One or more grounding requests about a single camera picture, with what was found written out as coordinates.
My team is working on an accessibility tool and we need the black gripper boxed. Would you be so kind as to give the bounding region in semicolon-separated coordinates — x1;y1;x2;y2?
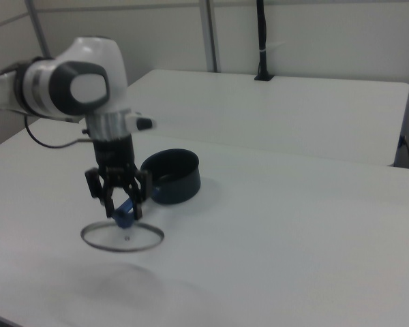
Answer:
84;135;154;221

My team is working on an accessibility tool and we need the glass lid blue knob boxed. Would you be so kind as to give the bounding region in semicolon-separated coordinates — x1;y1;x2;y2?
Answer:
80;208;166;254

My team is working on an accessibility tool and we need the white side table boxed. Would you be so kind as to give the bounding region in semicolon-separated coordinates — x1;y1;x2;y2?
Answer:
125;69;409;168

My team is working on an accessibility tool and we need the dark blue saucepan blue handle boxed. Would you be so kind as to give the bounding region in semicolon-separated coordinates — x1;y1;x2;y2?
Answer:
119;148;202;211

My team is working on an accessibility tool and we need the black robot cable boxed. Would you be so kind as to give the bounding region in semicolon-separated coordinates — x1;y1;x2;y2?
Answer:
24;114;93;149

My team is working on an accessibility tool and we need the grey partition frame post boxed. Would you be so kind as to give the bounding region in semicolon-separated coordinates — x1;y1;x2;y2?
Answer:
198;0;223;74
22;0;52;59

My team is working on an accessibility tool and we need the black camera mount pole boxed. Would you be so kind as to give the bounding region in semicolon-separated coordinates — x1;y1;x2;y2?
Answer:
254;0;275;82

